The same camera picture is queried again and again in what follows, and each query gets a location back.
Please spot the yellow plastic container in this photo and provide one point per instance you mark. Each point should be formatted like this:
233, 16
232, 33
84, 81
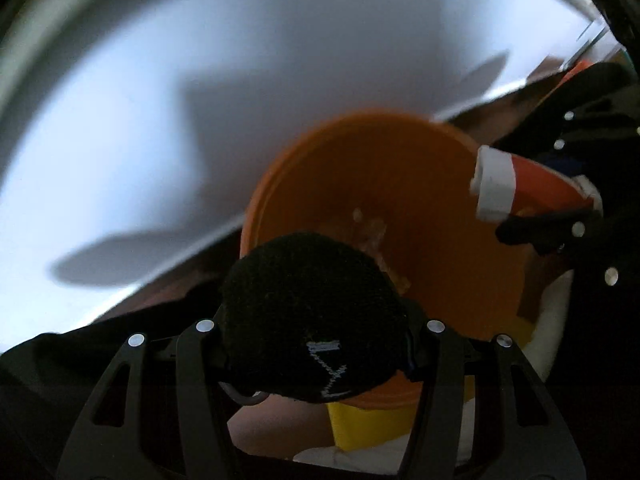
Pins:
370, 427

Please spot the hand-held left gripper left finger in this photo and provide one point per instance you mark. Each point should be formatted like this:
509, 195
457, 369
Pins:
199, 357

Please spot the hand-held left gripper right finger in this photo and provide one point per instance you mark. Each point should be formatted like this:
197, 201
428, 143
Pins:
441, 360

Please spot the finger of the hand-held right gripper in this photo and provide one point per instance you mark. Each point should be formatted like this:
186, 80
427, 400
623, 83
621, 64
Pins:
564, 166
545, 232

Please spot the black sock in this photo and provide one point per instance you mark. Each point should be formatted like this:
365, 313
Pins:
310, 310

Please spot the orange plastic bucket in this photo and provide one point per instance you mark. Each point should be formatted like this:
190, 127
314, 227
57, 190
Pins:
400, 185

